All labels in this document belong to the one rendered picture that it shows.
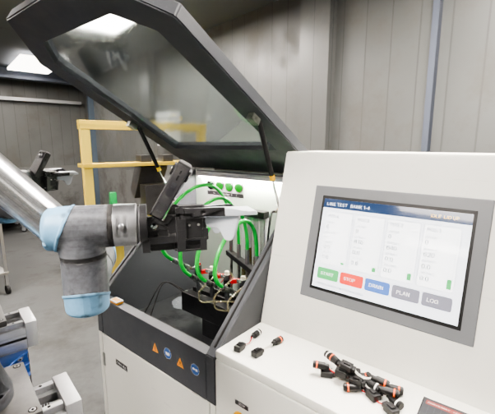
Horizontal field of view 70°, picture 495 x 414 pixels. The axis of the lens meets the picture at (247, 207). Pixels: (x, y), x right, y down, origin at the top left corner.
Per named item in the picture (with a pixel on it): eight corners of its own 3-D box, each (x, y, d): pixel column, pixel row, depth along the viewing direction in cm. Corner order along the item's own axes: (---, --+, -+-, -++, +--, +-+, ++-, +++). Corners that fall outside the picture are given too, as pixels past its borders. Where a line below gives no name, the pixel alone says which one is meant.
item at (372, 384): (306, 378, 92) (306, 359, 91) (325, 359, 100) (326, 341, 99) (397, 421, 77) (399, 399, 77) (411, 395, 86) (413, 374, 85)
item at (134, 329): (103, 333, 149) (100, 297, 146) (113, 329, 152) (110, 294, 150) (205, 401, 110) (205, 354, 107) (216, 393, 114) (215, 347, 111)
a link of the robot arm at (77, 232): (53, 248, 64) (48, 202, 63) (117, 244, 67) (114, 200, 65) (40, 262, 57) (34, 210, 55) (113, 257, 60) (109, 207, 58)
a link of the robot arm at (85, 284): (115, 292, 72) (111, 240, 70) (108, 319, 61) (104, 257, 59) (72, 296, 70) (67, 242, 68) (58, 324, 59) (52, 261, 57)
